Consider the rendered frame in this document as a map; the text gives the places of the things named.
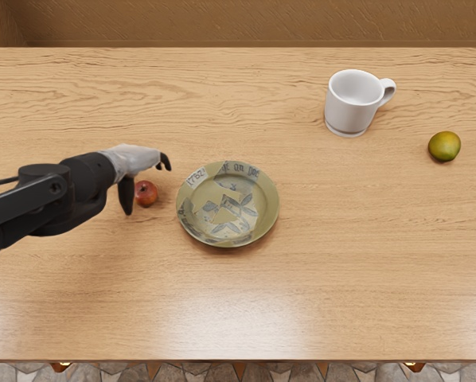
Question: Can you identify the white ceramic mug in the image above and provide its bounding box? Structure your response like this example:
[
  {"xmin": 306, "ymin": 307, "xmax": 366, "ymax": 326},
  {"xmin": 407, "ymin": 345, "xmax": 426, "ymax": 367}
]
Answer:
[{"xmin": 324, "ymin": 68, "xmax": 397, "ymax": 139}]

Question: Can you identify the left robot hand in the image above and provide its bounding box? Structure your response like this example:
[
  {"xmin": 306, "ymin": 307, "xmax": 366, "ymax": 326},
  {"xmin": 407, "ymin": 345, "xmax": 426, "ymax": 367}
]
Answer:
[{"xmin": 99, "ymin": 143, "xmax": 173, "ymax": 216}]

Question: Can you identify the small red apple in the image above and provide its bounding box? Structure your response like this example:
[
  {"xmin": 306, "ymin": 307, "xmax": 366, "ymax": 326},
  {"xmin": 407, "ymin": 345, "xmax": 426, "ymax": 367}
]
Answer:
[{"xmin": 133, "ymin": 180, "xmax": 159, "ymax": 209}]

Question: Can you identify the green yellow citrus fruit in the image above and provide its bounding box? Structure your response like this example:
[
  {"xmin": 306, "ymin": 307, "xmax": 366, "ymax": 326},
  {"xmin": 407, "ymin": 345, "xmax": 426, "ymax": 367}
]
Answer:
[{"xmin": 427, "ymin": 131, "xmax": 462, "ymax": 163}]

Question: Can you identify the olive green patterned plate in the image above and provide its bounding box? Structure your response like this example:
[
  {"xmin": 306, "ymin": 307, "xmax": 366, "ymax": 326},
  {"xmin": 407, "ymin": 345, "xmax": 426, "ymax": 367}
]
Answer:
[{"xmin": 175, "ymin": 160, "xmax": 281, "ymax": 249}]

